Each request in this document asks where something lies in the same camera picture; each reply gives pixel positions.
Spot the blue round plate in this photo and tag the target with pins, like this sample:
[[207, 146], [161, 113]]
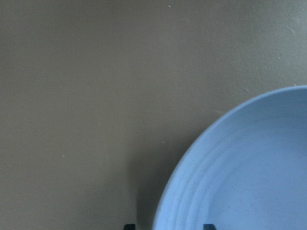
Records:
[[247, 171]]

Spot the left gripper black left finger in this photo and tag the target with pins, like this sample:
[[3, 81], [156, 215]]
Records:
[[129, 227]]

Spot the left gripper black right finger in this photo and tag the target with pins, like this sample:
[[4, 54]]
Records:
[[209, 227]]

